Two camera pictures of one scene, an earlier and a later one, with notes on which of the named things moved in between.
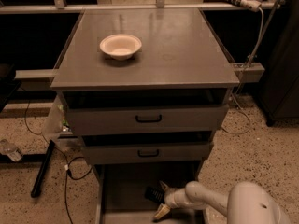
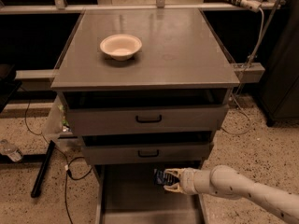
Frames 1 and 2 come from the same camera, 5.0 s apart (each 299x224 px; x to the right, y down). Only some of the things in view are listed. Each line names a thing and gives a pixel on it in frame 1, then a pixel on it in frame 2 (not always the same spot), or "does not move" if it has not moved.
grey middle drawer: (142, 147) does not move
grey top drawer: (123, 111) does not move
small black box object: (155, 194) -> (160, 176)
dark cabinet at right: (279, 89) does not move
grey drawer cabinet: (149, 119) does not move
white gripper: (171, 198) -> (188, 180)
